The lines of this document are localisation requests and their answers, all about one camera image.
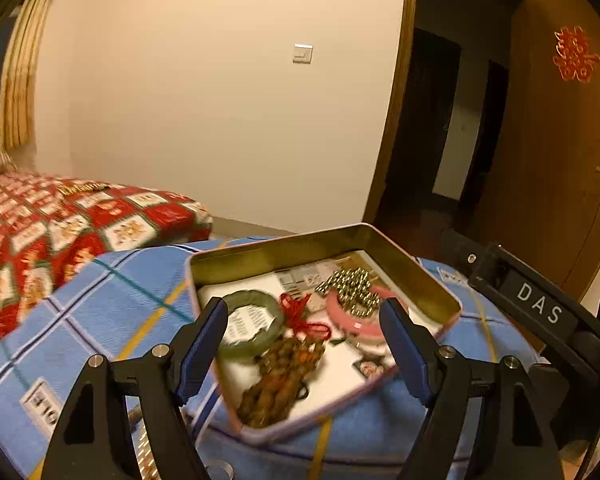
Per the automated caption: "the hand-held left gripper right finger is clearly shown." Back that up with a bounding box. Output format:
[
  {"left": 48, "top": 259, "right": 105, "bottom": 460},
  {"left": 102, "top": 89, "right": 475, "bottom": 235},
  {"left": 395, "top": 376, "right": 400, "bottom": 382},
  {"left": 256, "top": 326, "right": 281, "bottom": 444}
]
[{"left": 379, "top": 297, "right": 565, "bottom": 480}]

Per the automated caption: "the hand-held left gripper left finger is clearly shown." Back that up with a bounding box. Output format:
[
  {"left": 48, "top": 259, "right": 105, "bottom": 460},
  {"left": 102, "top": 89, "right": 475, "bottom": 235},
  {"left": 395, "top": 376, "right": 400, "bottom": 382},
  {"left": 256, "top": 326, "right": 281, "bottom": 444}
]
[{"left": 40, "top": 296, "right": 229, "bottom": 480}]

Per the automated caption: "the green jade bangle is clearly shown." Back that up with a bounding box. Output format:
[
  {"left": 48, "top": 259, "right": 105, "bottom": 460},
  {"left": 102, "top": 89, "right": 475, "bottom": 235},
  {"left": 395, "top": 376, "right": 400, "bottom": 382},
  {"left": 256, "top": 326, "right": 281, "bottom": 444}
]
[{"left": 216, "top": 290, "right": 284, "bottom": 359}]

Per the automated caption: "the pink tin box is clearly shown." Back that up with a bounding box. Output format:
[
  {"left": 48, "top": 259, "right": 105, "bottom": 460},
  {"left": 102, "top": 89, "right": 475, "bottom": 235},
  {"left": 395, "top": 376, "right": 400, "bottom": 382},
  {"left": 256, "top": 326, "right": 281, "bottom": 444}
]
[{"left": 185, "top": 222, "right": 463, "bottom": 446}]

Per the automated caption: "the pink bangle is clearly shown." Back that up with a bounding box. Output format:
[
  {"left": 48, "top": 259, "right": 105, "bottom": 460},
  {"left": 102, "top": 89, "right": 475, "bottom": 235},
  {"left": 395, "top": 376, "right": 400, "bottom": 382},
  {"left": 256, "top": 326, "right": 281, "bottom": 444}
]
[{"left": 325, "top": 282, "right": 398, "bottom": 338}]

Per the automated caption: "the wooden bead bracelet red tassel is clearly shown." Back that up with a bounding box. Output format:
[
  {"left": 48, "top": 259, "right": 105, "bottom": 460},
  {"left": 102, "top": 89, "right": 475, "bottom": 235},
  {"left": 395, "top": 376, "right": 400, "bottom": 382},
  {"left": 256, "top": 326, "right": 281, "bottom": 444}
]
[{"left": 237, "top": 292, "right": 333, "bottom": 428}]

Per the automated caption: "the silver bead necklace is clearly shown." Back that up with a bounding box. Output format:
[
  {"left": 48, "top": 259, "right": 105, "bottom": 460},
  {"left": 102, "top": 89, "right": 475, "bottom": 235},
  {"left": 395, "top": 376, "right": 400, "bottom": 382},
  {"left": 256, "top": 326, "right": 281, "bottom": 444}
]
[{"left": 316, "top": 268, "right": 381, "bottom": 317}]

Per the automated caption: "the person's right hand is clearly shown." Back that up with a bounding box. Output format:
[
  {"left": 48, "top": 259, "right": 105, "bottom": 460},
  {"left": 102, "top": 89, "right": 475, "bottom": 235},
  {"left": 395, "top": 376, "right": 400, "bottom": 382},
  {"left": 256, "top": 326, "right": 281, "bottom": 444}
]
[{"left": 562, "top": 440, "right": 600, "bottom": 480}]

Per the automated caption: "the printed paper leaflet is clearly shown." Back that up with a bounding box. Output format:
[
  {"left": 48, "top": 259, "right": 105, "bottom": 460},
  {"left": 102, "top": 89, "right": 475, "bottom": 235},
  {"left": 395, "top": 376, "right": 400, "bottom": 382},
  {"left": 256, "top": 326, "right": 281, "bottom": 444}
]
[{"left": 200, "top": 255, "right": 431, "bottom": 426}]

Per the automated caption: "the blue plaid blanket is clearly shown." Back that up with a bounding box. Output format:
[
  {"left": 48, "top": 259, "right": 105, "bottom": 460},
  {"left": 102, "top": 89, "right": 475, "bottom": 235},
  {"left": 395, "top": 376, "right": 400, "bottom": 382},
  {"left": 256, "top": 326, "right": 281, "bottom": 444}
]
[{"left": 0, "top": 237, "right": 551, "bottom": 480}]

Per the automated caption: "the brown wooden door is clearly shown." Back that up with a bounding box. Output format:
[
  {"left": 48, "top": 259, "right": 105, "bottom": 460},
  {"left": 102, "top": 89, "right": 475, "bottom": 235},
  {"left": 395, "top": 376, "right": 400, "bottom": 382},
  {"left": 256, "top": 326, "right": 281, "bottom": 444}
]
[{"left": 485, "top": 0, "right": 600, "bottom": 306}]

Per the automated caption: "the red patterned bedspread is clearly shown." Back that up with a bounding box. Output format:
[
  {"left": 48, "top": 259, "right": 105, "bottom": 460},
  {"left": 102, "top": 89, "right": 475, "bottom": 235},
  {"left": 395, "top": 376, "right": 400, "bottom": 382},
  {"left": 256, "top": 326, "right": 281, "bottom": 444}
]
[{"left": 0, "top": 170, "right": 213, "bottom": 353}]

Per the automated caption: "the small gold dark object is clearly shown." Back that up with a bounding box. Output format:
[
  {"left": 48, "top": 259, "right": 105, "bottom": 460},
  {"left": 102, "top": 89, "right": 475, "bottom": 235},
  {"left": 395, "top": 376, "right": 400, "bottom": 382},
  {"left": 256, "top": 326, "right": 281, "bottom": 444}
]
[{"left": 57, "top": 183, "right": 112, "bottom": 195}]

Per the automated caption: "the red paper door decoration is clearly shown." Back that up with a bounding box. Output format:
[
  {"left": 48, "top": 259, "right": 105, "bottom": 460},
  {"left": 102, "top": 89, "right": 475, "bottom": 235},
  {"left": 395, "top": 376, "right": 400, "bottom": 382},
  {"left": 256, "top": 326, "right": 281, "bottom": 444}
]
[{"left": 553, "top": 27, "right": 598, "bottom": 82}]

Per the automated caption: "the narrow yellow curtain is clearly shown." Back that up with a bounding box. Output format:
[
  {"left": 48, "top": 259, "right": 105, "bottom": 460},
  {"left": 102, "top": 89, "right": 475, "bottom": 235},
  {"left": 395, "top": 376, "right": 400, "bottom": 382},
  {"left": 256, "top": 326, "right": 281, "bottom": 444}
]
[{"left": 0, "top": 0, "right": 65, "bottom": 149}]

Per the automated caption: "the white pearl necklace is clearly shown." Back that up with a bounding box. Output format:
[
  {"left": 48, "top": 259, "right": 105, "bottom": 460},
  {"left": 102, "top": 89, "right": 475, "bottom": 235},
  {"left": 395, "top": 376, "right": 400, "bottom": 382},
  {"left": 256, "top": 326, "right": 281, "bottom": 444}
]
[{"left": 136, "top": 417, "right": 160, "bottom": 480}]

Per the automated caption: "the brown door frame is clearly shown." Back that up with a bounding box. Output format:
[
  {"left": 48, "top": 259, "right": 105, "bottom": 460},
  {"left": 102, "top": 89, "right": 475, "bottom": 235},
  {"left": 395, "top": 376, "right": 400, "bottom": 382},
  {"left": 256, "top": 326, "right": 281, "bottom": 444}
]
[{"left": 362, "top": 0, "right": 528, "bottom": 227}]

